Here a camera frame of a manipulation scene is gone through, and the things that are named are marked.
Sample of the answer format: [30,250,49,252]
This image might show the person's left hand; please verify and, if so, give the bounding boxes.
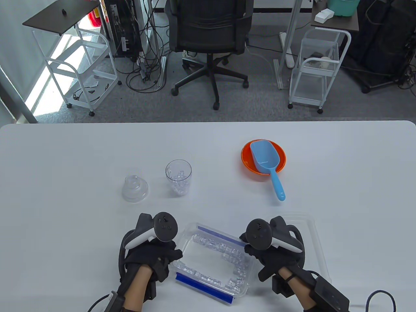
[125,240,183,283]

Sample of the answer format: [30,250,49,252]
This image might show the person's right hand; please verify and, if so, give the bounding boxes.
[240,232,305,282]

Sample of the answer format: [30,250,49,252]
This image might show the clear plastic container lid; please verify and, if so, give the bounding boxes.
[270,213,332,284]

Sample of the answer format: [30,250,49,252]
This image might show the clear container with blue clips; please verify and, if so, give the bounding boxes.
[170,223,254,305]

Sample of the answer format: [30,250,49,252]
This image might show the clear plastic shaker lid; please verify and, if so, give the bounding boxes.
[122,174,149,203]

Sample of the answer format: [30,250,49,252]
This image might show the small heap of clear ice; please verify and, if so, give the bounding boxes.
[167,174,191,196]

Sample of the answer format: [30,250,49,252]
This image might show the clear plastic shaker cup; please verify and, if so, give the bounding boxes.
[165,159,193,196]

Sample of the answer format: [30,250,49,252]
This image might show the blue plastic scoop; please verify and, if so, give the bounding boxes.
[250,140,286,201]

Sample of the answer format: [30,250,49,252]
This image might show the person's right forearm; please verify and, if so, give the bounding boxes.
[279,266,317,312]

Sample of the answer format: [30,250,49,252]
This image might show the person's left forearm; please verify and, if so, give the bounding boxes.
[123,265,153,312]

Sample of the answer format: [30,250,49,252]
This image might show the grey and white hand controller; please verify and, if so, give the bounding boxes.
[118,212,178,280]
[246,216,305,257]

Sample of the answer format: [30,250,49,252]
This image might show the black wrist electronics box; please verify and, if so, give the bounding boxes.
[309,276,351,312]
[104,291,125,312]

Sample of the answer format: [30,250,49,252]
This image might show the orange plastic bowl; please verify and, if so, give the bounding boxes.
[241,139,287,176]

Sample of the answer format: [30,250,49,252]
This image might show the white power strip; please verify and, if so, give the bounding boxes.
[279,31,295,68]

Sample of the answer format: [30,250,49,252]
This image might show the black computer tower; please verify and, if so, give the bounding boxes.
[103,0,144,62]

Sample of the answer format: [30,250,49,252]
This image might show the black office chair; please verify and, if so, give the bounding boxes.
[164,0,254,110]

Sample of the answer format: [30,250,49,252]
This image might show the red fire extinguisher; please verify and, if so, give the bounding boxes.
[88,0,110,28]

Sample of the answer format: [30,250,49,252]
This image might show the white cart with dark top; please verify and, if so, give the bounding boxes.
[288,6,359,114]
[22,0,122,117]

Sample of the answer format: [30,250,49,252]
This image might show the small white box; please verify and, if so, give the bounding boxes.
[314,9,335,23]

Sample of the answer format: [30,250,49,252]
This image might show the black equipment stand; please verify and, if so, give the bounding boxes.
[341,0,416,94]

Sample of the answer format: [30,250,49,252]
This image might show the teal plastic container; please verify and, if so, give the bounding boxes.
[327,0,361,17]

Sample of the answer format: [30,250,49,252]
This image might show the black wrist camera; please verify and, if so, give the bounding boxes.
[271,273,293,297]
[143,279,158,303]

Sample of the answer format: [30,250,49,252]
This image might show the black cable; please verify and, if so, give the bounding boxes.
[87,294,111,312]
[366,290,397,312]

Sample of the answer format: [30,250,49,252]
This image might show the thin black cord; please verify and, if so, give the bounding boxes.
[73,84,110,102]

